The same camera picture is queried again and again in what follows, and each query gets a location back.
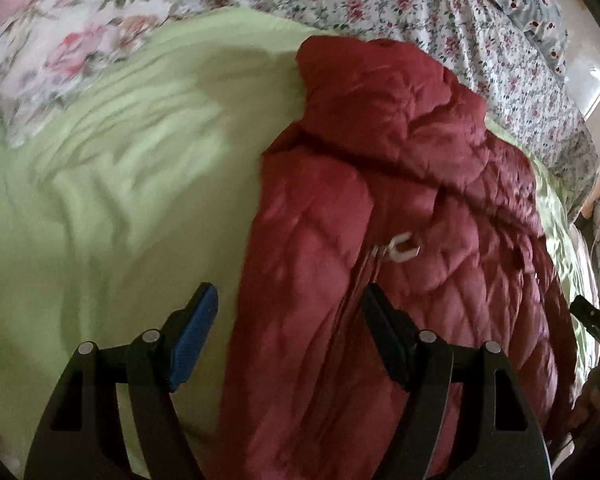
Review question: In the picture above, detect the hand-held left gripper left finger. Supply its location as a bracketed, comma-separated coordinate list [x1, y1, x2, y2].
[24, 282, 219, 480]

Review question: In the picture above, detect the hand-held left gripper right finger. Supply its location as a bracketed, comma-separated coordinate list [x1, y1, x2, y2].
[362, 283, 554, 480]

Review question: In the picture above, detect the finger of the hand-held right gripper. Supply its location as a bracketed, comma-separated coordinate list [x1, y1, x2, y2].
[571, 295, 600, 346]

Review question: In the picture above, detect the red quilted jacket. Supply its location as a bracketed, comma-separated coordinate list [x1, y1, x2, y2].
[219, 35, 579, 480]

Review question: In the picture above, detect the light green bed sheet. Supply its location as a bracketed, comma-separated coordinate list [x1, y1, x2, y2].
[0, 7, 600, 480]

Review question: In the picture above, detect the large-flower floral pillow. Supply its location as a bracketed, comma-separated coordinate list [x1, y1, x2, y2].
[0, 0, 201, 149]

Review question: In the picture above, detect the pale blue cherry-print cloth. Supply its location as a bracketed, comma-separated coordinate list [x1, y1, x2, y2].
[475, 0, 569, 77]

